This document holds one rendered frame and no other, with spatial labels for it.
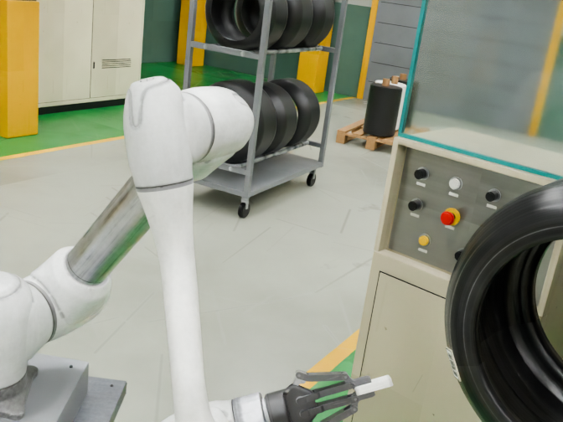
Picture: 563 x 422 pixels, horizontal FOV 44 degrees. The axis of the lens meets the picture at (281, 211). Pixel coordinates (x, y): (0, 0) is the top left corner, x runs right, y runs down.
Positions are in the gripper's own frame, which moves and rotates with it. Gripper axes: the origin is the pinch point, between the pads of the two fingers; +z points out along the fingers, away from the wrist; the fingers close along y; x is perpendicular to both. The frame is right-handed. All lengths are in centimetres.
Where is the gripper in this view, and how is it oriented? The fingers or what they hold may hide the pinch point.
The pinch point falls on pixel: (373, 385)
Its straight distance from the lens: 134.3
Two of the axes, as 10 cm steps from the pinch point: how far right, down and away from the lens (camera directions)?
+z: 9.6, -2.7, 0.1
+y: 2.7, 9.6, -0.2
